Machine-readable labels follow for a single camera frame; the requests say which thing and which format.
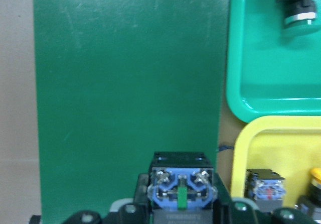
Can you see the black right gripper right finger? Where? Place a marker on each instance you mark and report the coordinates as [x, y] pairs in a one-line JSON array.
[[221, 206]]

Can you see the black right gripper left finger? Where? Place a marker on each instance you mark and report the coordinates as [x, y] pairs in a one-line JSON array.
[[143, 206]]

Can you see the yellow push button switch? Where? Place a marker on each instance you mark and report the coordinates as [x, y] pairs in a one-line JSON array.
[[266, 188]]

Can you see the green push button switch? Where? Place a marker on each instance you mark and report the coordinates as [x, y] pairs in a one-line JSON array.
[[299, 12]]

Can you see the yellow plastic tray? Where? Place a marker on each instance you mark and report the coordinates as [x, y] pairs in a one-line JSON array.
[[288, 145]]

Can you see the green conveyor belt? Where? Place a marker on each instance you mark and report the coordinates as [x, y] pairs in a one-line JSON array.
[[118, 80]]

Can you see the green plastic tray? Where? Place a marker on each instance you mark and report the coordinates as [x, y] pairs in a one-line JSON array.
[[272, 70]]

